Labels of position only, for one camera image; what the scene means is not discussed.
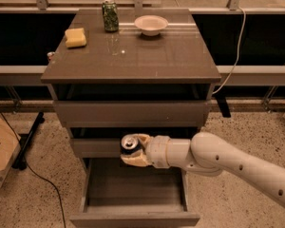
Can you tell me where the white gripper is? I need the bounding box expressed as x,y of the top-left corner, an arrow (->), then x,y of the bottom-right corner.
121,134 -> 170,169

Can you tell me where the blue pepsi can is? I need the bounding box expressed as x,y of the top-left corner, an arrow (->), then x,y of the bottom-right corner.
121,134 -> 142,155

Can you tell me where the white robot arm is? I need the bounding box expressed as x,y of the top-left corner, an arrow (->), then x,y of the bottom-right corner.
121,132 -> 285,208

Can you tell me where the grey middle drawer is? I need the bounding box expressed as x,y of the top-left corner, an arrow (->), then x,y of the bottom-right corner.
69,138 -> 200,159

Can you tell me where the grey open bottom drawer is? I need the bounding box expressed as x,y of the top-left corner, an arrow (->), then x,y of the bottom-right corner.
70,158 -> 200,228

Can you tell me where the grey top drawer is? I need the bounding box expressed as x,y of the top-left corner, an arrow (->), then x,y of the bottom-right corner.
53,101 -> 210,128

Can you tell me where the grey drawer cabinet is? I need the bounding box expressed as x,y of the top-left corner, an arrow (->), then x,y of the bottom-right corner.
40,8 -> 222,228

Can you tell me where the red can behind cabinet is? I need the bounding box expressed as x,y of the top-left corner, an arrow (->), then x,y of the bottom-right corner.
47,51 -> 55,62

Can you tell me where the green soda can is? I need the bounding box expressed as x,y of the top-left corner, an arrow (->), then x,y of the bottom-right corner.
102,0 -> 119,32

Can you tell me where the black table leg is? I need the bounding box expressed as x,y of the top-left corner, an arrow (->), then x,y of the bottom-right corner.
215,90 -> 231,118

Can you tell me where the black tube on floor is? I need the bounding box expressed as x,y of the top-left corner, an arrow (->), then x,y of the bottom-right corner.
12,112 -> 45,170

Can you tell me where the white bowl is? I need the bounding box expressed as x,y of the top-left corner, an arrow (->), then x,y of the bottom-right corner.
134,15 -> 168,36

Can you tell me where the yellow sponge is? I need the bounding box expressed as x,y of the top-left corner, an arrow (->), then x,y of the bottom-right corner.
65,28 -> 86,48

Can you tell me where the cardboard box left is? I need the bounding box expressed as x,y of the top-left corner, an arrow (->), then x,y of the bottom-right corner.
0,117 -> 20,188

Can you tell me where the black floor cable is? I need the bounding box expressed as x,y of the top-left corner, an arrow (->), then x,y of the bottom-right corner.
0,104 -> 67,228

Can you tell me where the white cable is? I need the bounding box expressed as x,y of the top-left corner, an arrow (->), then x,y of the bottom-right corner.
211,7 -> 247,96

